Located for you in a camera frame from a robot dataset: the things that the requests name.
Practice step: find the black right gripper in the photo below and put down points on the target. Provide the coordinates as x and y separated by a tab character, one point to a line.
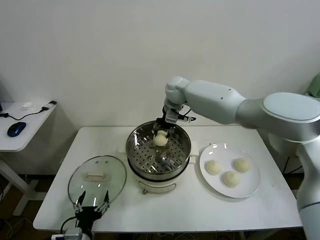
163	125

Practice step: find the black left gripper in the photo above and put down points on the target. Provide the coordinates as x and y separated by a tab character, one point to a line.
88	216

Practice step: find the white steamed baozi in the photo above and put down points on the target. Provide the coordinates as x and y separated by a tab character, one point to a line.
242	164
213	167
231	179
160	140

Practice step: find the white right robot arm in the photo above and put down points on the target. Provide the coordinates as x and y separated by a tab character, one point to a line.
212	100

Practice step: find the steel perforated steamer basket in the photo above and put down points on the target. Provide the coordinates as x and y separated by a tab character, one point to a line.
142	155

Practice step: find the white electric cooker base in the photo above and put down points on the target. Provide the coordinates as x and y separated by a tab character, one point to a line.
156	185

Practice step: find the white round plate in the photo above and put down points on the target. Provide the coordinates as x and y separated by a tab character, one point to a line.
225	155

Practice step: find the white side desk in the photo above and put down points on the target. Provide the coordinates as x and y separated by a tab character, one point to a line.
22	142

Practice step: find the blue computer mouse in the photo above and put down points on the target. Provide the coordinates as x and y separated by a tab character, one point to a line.
16	129

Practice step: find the small white crumpled object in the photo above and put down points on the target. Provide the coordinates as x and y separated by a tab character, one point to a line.
27	106

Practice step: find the pale green appliance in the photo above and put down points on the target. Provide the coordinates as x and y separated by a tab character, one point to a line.
315	86

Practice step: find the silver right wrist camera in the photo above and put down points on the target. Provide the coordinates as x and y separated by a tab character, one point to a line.
172	117

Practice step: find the black desk base frame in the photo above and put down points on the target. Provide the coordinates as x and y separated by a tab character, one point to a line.
295	181

